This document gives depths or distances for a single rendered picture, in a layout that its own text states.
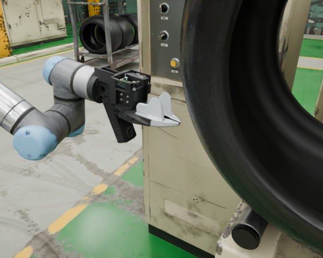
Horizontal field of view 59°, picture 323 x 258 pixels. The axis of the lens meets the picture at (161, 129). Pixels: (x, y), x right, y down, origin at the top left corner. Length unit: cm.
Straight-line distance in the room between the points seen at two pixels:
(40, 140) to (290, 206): 46
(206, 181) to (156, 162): 26
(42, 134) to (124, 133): 17
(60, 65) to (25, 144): 20
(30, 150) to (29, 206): 143
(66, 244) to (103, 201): 37
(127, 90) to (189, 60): 21
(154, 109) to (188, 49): 21
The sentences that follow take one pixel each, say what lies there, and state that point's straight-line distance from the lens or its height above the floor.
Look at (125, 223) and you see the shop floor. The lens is 178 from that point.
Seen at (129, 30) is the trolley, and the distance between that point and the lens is 454.
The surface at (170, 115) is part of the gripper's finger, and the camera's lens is 59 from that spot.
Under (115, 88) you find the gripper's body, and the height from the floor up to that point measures 107.
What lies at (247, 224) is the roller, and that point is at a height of 92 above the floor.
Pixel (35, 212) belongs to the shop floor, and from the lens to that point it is 199.
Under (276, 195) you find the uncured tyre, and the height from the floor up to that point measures 101.
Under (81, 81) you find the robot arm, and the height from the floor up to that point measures 107.
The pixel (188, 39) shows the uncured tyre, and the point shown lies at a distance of 38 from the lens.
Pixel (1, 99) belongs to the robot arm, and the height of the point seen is 105.
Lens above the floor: 126
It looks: 27 degrees down
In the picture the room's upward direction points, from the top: straight up
